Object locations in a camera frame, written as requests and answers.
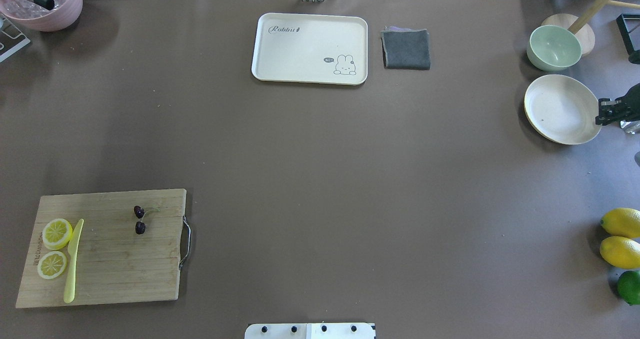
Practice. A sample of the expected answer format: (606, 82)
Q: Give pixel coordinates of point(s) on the cream rabbit tray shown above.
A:
(311, 48)

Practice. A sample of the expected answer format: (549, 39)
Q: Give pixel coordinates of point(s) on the yellow lemon outer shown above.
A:
(620, 252)

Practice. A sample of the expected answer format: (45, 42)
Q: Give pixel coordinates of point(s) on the dark red cherry pair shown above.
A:
(140, 214)

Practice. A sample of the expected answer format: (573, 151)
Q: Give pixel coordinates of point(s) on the cream round plate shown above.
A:
(562, 109)

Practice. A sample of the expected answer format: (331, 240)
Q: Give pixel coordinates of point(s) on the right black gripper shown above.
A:
(616, 111)

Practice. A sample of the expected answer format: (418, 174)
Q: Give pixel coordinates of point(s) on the yellow plastic knife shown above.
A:
(72, 250)

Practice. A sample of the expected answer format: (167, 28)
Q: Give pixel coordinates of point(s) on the wooden glass stand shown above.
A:
(579, 26)

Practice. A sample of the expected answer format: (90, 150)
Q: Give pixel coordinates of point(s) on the lemon slice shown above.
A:
(56, 234)
(52, 265)

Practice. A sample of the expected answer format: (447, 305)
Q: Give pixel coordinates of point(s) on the white wire cup rack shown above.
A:
(12, 39)

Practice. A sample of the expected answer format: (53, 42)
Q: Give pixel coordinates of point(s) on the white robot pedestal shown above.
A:
(317, 330)

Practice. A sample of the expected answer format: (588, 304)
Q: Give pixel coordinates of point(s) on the green lime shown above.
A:
(628, 287)

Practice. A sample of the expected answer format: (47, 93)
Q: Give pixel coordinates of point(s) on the grey folded cloth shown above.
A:
(406, 49)

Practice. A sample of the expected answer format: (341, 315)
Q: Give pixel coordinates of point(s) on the pink ribbed bowl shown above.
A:
(34, 16)

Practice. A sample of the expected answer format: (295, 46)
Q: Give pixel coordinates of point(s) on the mint green bowl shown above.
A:
(553, 48)

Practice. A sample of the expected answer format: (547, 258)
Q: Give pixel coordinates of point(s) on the wooden cutting board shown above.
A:
(114, 264)

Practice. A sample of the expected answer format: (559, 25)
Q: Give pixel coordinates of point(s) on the yellow lemon near lime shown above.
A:
(622, 221)

